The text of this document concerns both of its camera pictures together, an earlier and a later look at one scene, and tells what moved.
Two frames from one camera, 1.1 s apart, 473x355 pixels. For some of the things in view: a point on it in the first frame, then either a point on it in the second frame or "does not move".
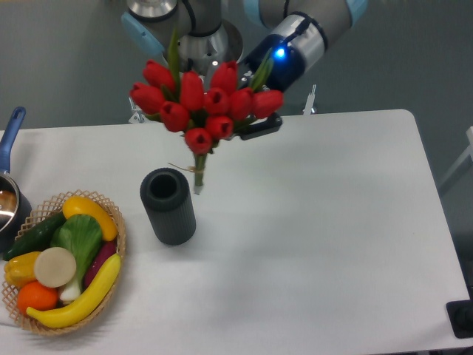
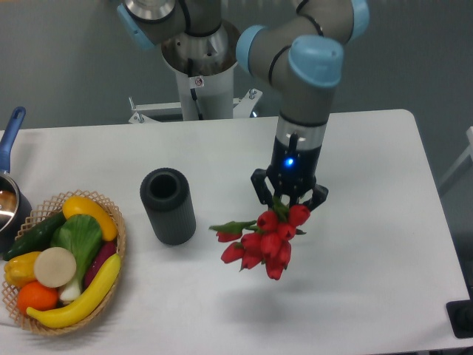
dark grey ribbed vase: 165,193 does not move
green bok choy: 81,234 does not move
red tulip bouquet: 206,110 -> 267,242
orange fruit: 35,295 does not move
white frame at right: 469,152 does not move
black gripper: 288,64 -> 292,171
